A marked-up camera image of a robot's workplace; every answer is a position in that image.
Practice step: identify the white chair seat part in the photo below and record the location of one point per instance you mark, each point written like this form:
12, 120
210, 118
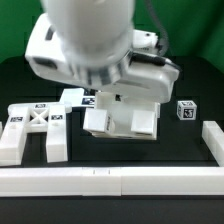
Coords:
121, 109

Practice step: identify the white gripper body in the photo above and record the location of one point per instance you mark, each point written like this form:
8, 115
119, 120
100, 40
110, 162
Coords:
99, 55

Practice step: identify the white right obstacle bar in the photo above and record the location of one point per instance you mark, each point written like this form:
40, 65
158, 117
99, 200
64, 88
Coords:
213, 136

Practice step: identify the white front obstacle bar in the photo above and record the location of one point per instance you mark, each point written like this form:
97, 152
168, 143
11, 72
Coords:
111, 181

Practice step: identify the white base tag plate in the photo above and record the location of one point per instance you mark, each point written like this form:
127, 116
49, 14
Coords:
76, 97

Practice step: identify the white chair back frame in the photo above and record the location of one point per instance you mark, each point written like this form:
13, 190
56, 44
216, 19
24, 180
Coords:
27, 118

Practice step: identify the white tagged cube far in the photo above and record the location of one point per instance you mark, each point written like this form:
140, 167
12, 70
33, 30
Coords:
186, 110

